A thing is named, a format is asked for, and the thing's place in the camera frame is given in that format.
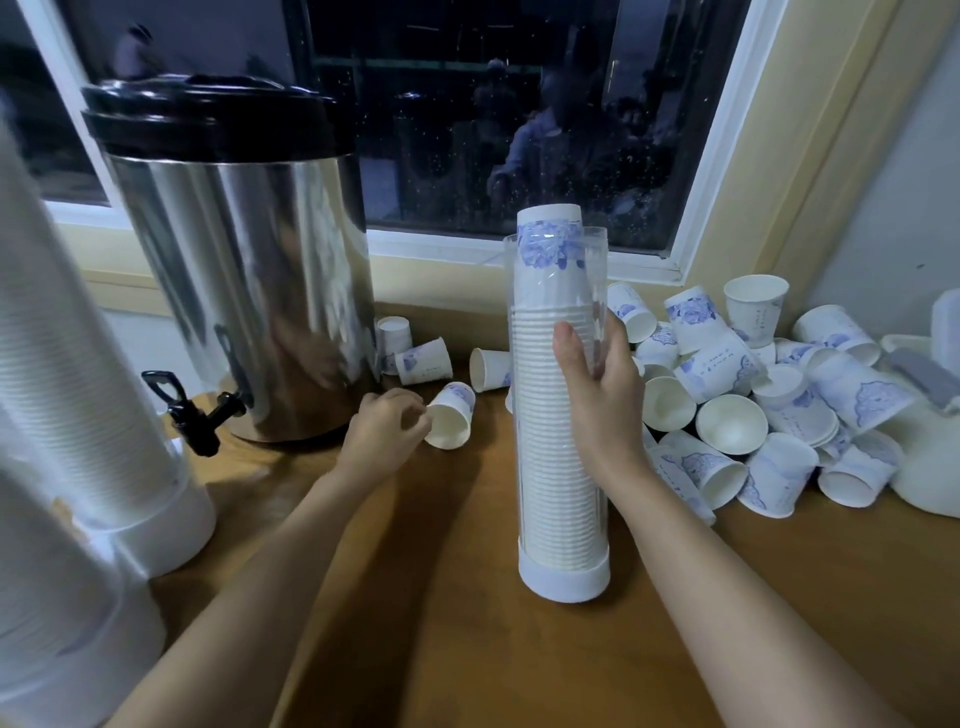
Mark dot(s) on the person's right hand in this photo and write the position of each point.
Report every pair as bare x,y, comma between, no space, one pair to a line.
612,428

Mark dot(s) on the person's left hand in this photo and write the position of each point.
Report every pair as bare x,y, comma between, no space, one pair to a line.
383,438

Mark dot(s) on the nested stack of paper cups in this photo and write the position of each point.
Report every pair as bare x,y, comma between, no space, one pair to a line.
42,600
75,375
548,450

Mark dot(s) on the single blue-printed paper cup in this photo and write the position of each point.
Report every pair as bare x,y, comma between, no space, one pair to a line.
450,420

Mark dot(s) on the pile of paper cups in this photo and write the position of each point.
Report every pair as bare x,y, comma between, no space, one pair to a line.
750,405

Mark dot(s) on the person's left forearm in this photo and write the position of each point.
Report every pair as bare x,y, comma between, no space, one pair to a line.
255,615

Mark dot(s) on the person's right forearm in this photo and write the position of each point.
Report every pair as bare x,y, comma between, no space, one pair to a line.
758,615

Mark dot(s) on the stainless steel water dispenser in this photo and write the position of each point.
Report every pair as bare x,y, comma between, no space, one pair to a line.
240,285

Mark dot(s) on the translucent plastic box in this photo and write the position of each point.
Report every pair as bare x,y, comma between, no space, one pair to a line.
927,458

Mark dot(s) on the white framed window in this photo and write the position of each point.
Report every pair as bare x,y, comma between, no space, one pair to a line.
510,105

